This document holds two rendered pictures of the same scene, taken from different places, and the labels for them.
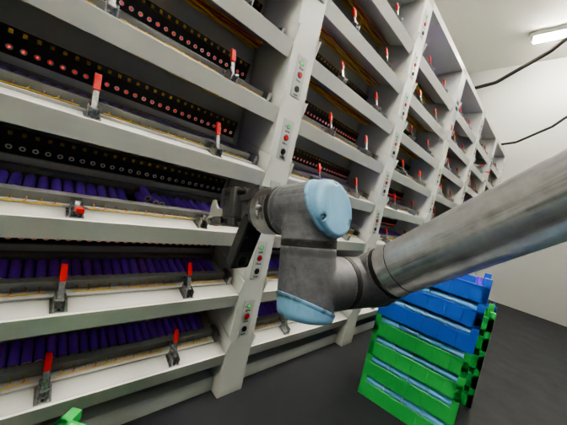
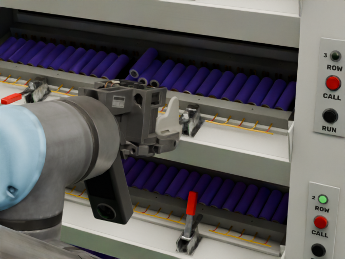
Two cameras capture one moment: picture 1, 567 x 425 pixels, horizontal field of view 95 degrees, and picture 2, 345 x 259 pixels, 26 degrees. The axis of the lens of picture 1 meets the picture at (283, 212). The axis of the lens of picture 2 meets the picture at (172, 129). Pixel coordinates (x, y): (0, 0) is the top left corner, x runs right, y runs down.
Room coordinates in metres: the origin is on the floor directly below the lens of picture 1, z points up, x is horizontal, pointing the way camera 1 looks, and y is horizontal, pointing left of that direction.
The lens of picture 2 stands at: (0.35, -0.70, 0.96)
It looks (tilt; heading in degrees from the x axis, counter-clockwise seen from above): 23 degrees down; 71
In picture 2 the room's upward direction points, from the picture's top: straight up
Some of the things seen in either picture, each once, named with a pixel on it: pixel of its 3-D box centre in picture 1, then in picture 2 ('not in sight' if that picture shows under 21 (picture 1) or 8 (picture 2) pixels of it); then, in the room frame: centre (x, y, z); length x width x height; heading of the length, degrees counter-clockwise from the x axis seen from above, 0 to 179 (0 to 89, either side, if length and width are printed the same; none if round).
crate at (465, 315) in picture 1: (433, 293); not in sight; (0.95, -0.61, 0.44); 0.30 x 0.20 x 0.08; 52
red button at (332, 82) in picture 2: not in sight; (333, 82); (0.82, 0.04, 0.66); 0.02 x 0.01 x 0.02; 134
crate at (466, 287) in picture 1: (439, 272); not in sight; (0.95, -0.61, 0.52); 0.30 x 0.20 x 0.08; 52
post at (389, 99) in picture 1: (369, 174); not in sight; (1.37, -0.39, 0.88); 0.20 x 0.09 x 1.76; 44
